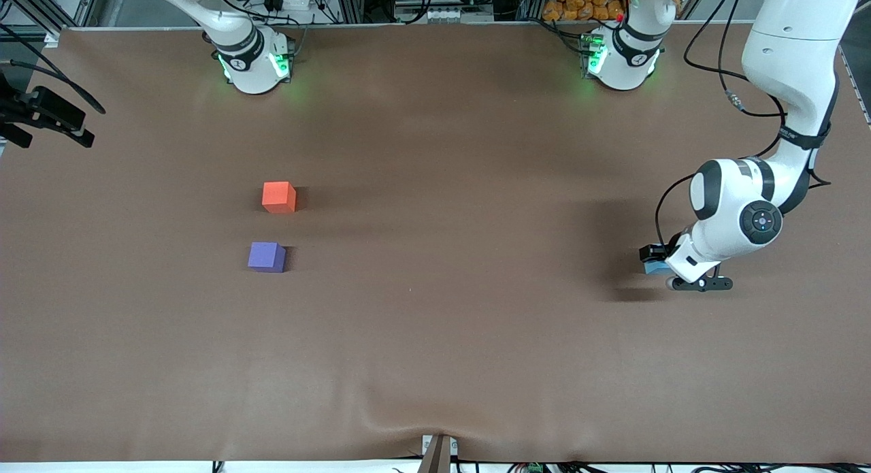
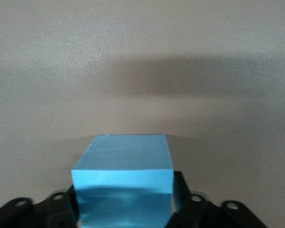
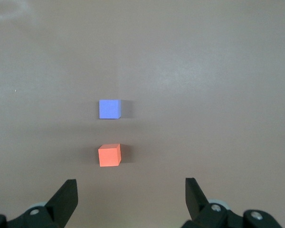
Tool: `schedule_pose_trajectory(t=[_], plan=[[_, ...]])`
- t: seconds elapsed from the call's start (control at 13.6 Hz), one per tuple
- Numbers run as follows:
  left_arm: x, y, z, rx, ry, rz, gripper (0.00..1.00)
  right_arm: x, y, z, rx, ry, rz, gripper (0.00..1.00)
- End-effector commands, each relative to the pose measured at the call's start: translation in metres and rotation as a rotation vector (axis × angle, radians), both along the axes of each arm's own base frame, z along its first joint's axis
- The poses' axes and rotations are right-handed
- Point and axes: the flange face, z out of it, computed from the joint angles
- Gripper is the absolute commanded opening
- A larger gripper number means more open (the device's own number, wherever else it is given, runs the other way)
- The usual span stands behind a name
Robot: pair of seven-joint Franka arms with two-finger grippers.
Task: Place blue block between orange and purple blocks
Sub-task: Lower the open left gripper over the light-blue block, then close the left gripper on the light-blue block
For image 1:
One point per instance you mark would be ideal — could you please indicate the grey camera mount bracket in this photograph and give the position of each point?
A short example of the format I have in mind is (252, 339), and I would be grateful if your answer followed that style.
(435, 456)

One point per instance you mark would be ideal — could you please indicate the white terminal block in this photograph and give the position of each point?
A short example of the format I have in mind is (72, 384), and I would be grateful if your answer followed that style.
(435, 15)

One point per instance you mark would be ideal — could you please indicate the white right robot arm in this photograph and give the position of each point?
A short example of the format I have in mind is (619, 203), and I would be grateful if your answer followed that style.
(252, 71)

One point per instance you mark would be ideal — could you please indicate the aluminium frame strut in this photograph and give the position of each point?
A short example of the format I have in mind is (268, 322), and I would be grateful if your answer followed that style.
(37, 11)

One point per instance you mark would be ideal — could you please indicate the aluminium frame post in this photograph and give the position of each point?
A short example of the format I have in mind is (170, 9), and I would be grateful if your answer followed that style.
(348, 3)
(531, 0)

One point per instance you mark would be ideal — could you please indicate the white power strip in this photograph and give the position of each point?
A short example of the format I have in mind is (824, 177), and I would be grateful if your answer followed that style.
(306, 10)

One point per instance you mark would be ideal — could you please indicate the bag of orange objects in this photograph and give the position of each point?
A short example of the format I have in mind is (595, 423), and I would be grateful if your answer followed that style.
(578, 3)

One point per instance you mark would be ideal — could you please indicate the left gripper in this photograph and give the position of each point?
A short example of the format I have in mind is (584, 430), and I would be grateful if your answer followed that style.
(657, 253)

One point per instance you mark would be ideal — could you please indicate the purple foam block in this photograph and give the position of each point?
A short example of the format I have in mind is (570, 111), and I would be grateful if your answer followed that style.
(267, 256)

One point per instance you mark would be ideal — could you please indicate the grey side panel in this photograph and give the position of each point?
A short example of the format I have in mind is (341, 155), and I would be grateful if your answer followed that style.
(861, 78)

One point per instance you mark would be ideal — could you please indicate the light blue foam block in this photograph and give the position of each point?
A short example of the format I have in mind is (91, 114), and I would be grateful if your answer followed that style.
(656, 269)

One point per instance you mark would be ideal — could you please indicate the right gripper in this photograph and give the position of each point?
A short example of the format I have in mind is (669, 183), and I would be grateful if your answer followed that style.
(35, 109)

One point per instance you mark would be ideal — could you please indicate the orange foam block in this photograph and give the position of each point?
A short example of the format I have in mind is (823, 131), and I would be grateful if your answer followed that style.
(279, 197)

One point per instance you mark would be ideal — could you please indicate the brown table mat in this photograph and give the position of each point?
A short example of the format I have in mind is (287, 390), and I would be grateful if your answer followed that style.
(435, 323)

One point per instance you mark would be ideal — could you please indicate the green terminal connector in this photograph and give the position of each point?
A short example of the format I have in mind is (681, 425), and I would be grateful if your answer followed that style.
(534, 468)

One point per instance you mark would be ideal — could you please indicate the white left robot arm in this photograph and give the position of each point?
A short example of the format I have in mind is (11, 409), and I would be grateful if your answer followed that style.
(789, 51)

